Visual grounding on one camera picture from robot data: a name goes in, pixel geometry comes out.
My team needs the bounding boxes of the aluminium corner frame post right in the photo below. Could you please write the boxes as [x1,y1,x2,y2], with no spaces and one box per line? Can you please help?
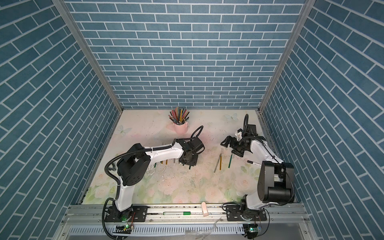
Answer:
[259,0,316,113]

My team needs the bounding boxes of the beige eraser on rail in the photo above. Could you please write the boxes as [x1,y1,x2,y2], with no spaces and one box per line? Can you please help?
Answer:
[201,202,209,217]

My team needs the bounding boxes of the aluminium corner frame post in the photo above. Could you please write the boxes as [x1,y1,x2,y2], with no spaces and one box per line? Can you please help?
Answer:
[53,0,124,114]
[259,0,316,113]

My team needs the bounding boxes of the pink cup of coloured pencils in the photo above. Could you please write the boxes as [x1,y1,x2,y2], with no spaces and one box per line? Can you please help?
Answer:
[168,107,190,135]

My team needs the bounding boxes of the silver carving knife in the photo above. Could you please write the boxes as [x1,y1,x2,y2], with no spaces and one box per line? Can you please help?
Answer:
[214,154,222,173]

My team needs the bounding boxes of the black marker pen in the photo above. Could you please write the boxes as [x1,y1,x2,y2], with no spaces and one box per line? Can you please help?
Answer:
[247,160,262,166]

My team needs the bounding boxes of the green marker on rail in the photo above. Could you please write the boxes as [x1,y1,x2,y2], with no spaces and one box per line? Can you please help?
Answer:
[163,211,191,216]

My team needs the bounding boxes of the aluminium front rail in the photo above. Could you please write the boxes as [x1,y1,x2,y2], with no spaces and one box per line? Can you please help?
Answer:
[53,204,317,240]

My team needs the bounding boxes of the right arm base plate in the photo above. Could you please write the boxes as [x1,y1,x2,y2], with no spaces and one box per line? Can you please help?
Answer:
[222,204,268,222]

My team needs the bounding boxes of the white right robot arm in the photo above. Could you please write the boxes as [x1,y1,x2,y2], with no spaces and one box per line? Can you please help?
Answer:
[221,124,295,211]

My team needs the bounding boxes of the green carving knife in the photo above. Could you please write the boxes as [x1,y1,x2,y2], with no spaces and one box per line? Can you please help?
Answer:
[228,153,234,169]

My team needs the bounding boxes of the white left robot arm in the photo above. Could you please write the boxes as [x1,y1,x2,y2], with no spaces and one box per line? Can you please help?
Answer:
[114,137,205,212]

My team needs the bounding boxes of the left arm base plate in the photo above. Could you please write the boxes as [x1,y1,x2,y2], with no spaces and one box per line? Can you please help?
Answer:
[104,205,148,223]

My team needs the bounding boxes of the aluminium corner frame post left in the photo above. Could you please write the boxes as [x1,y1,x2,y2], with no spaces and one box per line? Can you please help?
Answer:
[53,0,124,114]

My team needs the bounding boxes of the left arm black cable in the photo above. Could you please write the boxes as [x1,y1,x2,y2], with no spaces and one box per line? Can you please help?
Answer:
[101,125,205,240]

